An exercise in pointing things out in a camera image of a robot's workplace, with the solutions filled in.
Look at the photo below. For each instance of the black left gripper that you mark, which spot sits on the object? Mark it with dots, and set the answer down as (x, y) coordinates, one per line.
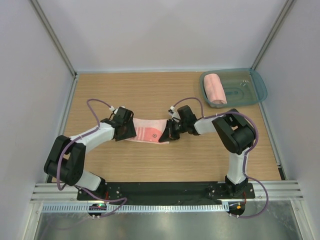
(130, 133)

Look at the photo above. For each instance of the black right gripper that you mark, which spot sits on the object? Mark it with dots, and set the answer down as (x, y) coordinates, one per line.
(169, 133)

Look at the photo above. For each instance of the small pink cloth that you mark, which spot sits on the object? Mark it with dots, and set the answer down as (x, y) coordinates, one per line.
(149, 130)

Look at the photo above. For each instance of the large pink towel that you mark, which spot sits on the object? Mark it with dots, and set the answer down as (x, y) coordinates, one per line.
(214, 89)

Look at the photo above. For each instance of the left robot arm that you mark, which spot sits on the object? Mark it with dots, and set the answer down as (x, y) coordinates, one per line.
(66, 160)

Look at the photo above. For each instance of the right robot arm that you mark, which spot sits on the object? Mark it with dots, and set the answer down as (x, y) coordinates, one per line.
(235, 132)

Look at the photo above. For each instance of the teal plastic tray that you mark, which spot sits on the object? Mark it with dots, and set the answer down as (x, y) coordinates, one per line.
(242, 87)

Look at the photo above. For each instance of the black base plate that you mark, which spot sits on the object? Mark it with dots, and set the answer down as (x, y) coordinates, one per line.
(169, 193)

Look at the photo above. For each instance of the aluminium front rail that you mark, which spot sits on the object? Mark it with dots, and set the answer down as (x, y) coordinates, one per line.
(272, 190)

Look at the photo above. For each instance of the slotted cable duct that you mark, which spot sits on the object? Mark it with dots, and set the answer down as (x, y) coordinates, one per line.
(101, 208)

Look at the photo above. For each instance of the left aluminium frame post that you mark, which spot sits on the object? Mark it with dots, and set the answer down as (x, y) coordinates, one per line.
(52, 35)

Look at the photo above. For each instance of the aluminium frame post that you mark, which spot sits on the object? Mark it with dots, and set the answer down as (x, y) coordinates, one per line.
(52, 35)
(280, 19)

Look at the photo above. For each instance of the right aluminium frame post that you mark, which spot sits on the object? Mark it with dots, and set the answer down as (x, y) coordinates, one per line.
(280, 19)

